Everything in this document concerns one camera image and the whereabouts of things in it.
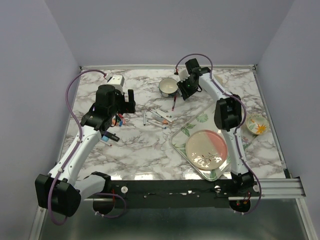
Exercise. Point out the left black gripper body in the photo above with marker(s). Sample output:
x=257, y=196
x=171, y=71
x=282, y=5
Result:
x=119, y=105

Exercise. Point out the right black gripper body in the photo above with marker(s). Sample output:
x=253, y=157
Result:
x=193, y=85

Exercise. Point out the white pen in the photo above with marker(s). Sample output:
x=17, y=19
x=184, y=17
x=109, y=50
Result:
x=144, y=118

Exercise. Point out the orange highlighter clear cap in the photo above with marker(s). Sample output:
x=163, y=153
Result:
x=160, y=119

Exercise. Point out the blue capped white marker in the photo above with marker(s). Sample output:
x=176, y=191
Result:
x=157, y=124

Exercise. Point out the green white marker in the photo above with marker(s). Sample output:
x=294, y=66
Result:
x=168, y=118

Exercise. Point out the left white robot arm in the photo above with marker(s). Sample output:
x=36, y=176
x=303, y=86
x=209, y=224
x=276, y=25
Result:
x=58, y=191

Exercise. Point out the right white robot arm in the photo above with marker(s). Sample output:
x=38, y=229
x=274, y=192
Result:
x=229, y=115

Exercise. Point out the maroon gel pen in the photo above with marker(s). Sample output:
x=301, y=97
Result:
x=174, y=103

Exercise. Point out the dark rimmed ceramic bowl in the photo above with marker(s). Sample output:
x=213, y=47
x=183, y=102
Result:
x=168, y=87

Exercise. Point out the striped cream bowl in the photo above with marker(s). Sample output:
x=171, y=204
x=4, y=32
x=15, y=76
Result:
x=218, y=78

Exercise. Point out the red thin marker left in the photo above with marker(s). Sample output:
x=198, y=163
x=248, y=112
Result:
x=106, y=143

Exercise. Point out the floral rectangular tray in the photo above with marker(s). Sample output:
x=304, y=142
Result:
x=202, y=121

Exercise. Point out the pink and cream plate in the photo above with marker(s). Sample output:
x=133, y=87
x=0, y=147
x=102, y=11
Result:
x=206, y=150

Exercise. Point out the yellow floral bowl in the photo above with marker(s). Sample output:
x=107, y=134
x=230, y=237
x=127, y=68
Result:
x=257, y=124

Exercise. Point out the black mounting base bar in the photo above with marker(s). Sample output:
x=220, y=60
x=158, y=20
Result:
x=169, y=194

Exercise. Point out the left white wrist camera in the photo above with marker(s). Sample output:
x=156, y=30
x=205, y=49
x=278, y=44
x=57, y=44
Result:
x=115, y=80

